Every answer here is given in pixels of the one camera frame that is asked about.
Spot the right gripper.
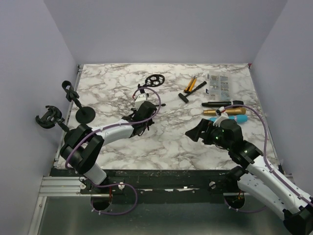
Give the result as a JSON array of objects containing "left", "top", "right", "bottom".
[{"left": 186, "top": 117, "right": 232, "bottom": 150}]

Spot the black microphone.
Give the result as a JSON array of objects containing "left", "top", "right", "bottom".
[{"left": 201, "top": 100, "right": 244, "bottom": 108}]

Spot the gold microphone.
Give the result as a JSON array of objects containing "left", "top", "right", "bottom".
[{"left": 203, "top": 107, "right": 246, "bottom": 116}]

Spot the blue microphone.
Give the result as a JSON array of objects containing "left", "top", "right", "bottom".
[{"left": 208, "top": 115, "right": 248, "bottom": 123}]

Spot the black tripod mic stand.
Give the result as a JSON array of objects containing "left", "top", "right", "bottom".
[{"left": 134, "top": 74, "right": 165, "bottom": 99}]

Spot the black round-base mic stand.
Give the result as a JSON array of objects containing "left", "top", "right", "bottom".
[{"left": 62, "top": 80, "right": 96, "bottom": 124}]

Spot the black round-base shockmount stand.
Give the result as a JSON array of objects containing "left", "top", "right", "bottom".
[{"left": 35, "top": 105, "right": 72, "bottom": 142}]

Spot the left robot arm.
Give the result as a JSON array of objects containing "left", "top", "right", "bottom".
[{"left": 60, "top": 101, "right": 157, "bottom": 193}]

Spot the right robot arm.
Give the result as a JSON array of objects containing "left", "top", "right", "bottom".
[{"left": 185, "top": 119, "right": 313, "bottom": 235}]

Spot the yellow utility knife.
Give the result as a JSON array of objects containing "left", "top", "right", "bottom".
[{"left": 183, "top": 76, "right": 197, "bottom": 94}]

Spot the clear plastic screw box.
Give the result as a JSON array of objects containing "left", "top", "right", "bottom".
[{"left": 205, "top": 71, "right": 232, "bottom": 101}]

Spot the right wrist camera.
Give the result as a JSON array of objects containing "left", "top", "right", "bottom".
[{"left": 213, "top": 107, "right": 229, "bottom": 127}]

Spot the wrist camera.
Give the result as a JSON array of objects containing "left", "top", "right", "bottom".
[
  {"left": 213, "top": 107, "right": 229, "bottom": 127},
  {"left": 134, "top": 93, "right": 148, "bottom": 110}
]

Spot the black T-handle tool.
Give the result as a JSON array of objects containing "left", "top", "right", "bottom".
[{"left": 178, "top": 81, "right": 207, "bottom": 103}]

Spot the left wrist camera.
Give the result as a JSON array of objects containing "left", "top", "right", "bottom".
[{"left": 134, "top": 93, "right": 148, "bottom": 110}]

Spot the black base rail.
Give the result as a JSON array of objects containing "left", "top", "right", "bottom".
[{"left": 78, "top": 168, "right": 269, "bottom": 205}]

